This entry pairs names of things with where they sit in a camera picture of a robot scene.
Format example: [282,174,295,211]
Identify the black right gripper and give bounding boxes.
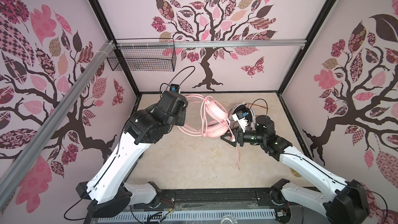
[221,124,266,148]

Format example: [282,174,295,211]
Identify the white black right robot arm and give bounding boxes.
[221,112,370,224]

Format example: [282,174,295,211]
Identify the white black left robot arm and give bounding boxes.
[76,91,188,218]

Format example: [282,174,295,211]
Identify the white black headphones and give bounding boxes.
[229,102,256,132]

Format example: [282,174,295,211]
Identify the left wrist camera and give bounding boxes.
[169,84,180,93]

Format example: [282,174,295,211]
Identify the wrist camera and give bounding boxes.
[232,111,248,130]
[169,84,180,93]

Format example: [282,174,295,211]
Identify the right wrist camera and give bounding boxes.
[232,111,248,130]

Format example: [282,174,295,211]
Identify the black wire basket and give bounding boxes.
[107,37,177,72]

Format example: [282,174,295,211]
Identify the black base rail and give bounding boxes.
[136,188,280,211]

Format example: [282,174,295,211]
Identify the aluminium frame bar back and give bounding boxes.
[117,39,307,48]

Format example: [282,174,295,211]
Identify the aluminium frame bar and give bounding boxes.
[117,39,307,48]
[1,40,115,208]

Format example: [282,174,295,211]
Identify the aluminium frame bar left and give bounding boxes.
[1,40,115,208]

